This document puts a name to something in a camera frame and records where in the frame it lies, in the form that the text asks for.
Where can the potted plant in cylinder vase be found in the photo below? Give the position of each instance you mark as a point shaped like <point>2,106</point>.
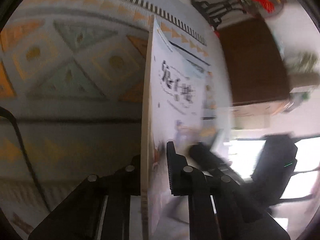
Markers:
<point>302,71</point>

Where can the red flower round fan ornament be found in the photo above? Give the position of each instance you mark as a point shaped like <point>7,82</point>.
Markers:
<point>214,13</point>

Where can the patterned blue table mat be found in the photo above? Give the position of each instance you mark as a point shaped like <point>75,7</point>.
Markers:
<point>72,74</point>

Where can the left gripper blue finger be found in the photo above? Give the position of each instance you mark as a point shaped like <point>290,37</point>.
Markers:
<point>180,182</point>

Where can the dark brown wooden cabinet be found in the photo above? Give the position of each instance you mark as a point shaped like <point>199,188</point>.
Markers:
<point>255,68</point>

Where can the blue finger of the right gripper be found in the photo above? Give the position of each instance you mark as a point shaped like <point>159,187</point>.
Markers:
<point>208,161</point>

